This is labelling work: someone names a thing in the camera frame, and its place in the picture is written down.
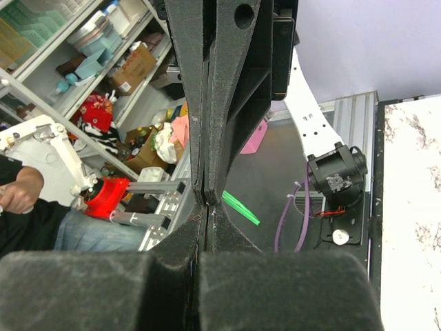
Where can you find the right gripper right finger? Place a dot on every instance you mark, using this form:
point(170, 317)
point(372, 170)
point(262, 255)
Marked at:
point(242, 289)

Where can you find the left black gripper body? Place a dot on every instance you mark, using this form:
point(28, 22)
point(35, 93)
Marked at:
point(284, 40)

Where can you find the pink object on floor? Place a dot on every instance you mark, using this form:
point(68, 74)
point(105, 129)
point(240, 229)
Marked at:
point(255, 140)

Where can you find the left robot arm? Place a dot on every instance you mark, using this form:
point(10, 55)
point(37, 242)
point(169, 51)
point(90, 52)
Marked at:
point(303, 108)

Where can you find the storage shelf with clutter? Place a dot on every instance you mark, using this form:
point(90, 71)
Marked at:
point(96, 77)

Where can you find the green key tag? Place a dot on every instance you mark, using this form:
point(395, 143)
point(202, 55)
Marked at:
point(234, 203)

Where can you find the seated person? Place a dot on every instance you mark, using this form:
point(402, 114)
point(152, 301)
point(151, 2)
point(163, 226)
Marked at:
point(29, 223)

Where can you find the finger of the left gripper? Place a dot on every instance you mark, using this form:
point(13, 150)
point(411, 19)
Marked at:
point(239, 89)
point(185, 19)

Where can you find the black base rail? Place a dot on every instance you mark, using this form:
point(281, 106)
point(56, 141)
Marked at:
point(348, 207)

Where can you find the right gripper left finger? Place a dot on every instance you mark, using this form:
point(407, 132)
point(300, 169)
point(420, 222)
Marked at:
point(153, 290)

